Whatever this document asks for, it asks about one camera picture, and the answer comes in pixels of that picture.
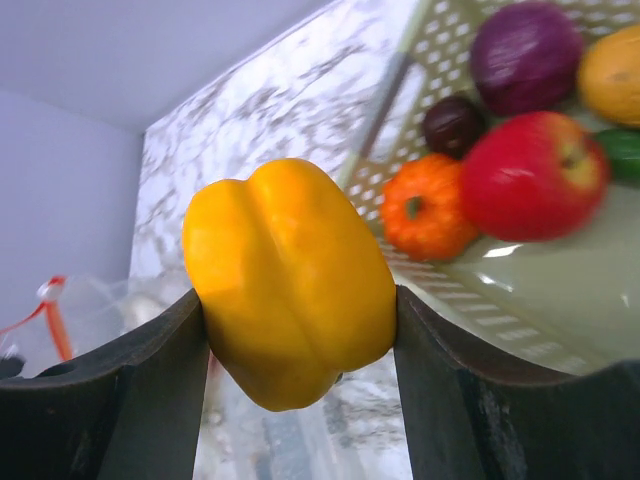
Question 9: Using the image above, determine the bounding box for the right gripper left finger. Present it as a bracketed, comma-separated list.
[1, 291, 209, 479]

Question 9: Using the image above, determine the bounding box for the red toy apple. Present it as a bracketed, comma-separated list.
[461, 111, 610, 242]

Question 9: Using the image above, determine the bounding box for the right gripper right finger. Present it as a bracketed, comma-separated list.
[394, 286, 639, 479]

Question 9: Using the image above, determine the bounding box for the yellow toy bell pepper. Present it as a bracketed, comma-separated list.
[182, 158, 396, 412]

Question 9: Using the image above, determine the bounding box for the purple toy onion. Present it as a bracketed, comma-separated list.
[470, 1, 584, 116]

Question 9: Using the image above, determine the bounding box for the green toy chili pepper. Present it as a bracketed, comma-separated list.
[594, 129, 640, 184]

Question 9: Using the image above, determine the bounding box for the orange toy lemon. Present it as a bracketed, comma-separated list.
[577, 24, 640, 128]

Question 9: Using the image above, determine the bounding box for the orange toy pumpkin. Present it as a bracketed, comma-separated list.
[379, 153, 479, 261]

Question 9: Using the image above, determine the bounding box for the dark purple toy plum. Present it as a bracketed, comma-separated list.
[422, 94, 488, 160]

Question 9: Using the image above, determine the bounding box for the clear zip top bag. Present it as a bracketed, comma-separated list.
[1, 271, 191, 379]

